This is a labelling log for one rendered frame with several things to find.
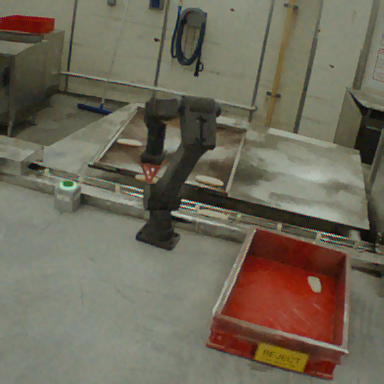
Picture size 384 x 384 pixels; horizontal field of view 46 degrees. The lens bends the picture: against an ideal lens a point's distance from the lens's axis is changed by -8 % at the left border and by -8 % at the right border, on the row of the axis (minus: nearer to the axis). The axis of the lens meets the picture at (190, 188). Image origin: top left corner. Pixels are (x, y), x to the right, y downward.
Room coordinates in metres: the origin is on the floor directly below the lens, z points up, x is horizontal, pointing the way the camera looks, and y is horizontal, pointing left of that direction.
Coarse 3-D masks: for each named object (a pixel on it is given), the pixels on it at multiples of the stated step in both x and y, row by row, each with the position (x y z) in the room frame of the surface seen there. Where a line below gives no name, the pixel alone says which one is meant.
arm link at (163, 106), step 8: (152, 104) 1.42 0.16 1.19; (160, 104) 1.36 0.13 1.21; (168, 104) 1.28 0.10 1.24; (176, 104) 1.09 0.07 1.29; (184, 104) 1.08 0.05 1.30; (216, 104) 1.12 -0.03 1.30; (152, 112) 1.41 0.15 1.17; (160, 112) 1.35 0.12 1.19; (168, 112) 1.27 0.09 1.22; (176, 112) 1.08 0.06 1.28; (216, 112) 1.11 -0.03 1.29
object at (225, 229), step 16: (0, 176) 1.44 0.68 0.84; (16, 176) 1.43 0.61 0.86; (32, 176) 1.45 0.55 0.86; (48, 176) 1.47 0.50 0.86; (48, 192) 1.41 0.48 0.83; (96, 192) 1.42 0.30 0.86; (112, 192) 1.44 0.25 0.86; (112, 208) 1.38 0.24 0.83; (128, 208) 1.37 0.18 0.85; (176, 224) 1.35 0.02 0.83; (192, 224) 1.34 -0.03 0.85; (208, 224) 1.34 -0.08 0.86; (224, 224) 1.35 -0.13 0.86; (240, 224) 1.37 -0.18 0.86; (240, 240) 1.32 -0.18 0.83; (352, 256) 1.28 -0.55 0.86; (368, 256) 1.29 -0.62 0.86
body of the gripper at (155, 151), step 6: (150, 138) 1.44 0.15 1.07; (150, 144) 1.43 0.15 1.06; (156, 144) 1.43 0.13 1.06; (162, 144) 1.44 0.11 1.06; (150, 150) 1.43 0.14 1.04; (156, 150) 1.43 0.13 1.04; (162, 150) 1.45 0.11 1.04; (144, 156) 1.41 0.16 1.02; (150, 156) 1.42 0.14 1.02; (156, 156) 1.43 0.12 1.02; (162, 156) 1.44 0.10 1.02; (156, 162) 1.40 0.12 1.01
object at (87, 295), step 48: (0, 192) 1.36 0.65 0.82; (0, 240) 1.08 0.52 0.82; (48, 240) 1.14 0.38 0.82; (96, 240) 1.19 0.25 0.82; (192, 240) 1.29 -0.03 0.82; (0, 288) 0.87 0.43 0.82; (48, 288) 0.92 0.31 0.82; (96, 288) 0.97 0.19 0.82; (144, 288) 1.01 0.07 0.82; (192, 288) 1.05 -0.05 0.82; (0, 336) 0.71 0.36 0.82; (48, 336) 0.75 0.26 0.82; (96, 336) 0.79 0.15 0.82; (144, 336) 0.82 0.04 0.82; (192, 336) 0.85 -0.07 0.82
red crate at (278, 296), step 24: (264, 264) 1.22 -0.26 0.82; (240, 288) 1.07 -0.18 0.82; (264, 288) 1.09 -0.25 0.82; (288, 288) 1.11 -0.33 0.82; (240, 312) 0.97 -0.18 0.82; (264, 312) 0.98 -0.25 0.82; (288, 312) 0.99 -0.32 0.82; (312, 312) 1.01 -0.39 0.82; (216, 336) 0.82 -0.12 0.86; (312, 336) 0.90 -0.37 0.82
